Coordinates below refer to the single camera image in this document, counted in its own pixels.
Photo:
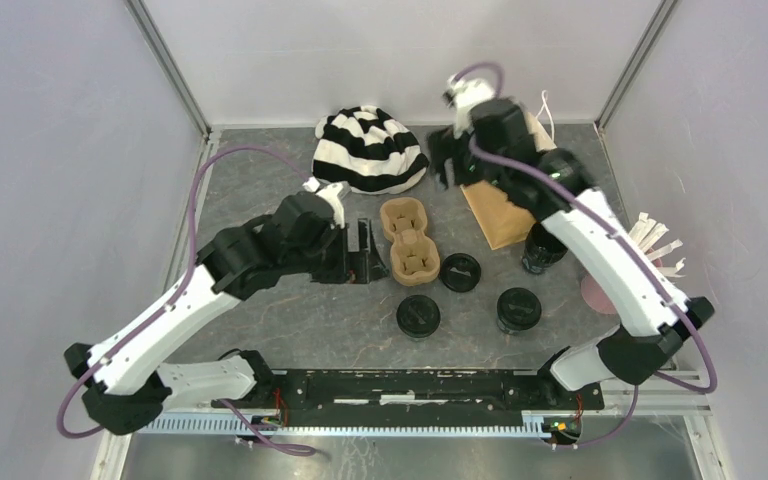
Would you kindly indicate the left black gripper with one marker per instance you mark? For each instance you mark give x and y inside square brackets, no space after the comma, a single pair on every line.
[363,266]

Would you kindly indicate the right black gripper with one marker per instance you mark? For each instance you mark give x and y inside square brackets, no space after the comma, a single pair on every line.
[443,144]

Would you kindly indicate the brown cardboard cup carrier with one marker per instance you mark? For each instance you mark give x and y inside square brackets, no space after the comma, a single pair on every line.
[414,256]

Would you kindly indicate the brown paper bag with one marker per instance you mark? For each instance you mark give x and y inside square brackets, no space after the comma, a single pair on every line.
[503,212]

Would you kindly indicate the black coffee cup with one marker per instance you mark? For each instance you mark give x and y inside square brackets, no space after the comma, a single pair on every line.
[541,250]
[515,325]
[417,336]

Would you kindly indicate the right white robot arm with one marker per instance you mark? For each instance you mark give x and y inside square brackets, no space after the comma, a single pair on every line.
[656,317]

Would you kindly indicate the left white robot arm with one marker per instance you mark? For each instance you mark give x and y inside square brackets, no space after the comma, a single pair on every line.
[126,381]

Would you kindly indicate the black white striped cloth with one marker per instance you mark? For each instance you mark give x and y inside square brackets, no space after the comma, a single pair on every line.
[369,150]

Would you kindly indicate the pink straw holder cup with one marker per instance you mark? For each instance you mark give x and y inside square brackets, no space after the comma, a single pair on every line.
[595,297]

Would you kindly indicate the white wrapped straws bundle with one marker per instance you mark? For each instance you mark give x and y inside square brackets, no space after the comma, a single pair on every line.
[648,233]

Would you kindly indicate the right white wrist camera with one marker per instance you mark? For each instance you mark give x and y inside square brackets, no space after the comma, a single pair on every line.
[461,96]

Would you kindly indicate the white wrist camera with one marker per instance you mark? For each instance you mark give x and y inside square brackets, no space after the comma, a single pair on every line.
[333,194]
[461,96]

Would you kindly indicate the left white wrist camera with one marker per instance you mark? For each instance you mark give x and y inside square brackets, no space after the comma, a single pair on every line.
[333,194]

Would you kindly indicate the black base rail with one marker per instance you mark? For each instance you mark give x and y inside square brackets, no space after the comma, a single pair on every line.
[415,398]

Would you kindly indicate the right aluminium frame post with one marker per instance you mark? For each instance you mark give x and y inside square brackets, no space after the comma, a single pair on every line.
[651,34]

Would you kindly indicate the aluminium frame post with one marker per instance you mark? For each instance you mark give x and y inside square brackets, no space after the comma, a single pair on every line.
[159,48]
[651,34]

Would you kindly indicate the left aluminium frame post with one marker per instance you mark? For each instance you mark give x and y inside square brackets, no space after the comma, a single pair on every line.
[159,48]

